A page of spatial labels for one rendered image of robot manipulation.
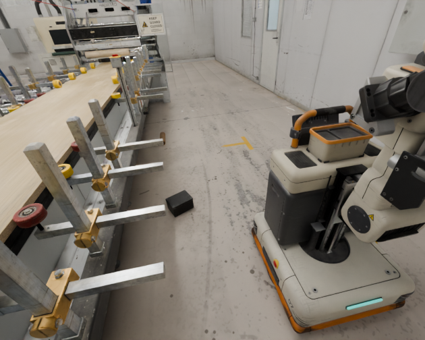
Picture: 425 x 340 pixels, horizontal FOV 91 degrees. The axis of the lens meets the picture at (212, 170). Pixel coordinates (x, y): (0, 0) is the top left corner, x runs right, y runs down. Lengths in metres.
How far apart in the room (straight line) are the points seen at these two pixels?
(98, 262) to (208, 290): 0.81
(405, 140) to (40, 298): 1.00
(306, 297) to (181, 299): 0.72
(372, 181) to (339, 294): 0.62
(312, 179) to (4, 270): 0.99
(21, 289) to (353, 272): 1.30
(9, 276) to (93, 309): 0.31
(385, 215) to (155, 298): 1.27
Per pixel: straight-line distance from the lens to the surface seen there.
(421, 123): 0.74
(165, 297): 1.53
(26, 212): 0.89
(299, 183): 1.00
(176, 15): 11.18
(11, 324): 0.94
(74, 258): 1.07
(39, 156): 0.67
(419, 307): 1.80
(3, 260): 0.55
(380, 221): 0.90
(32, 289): 0.61
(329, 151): 1.05
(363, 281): 1.37
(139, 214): 0.80
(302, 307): 1.22
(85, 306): 0.82
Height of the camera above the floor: 1.36
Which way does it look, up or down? 35 degrees down
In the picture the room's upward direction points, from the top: 4 degrees counter-clockwise
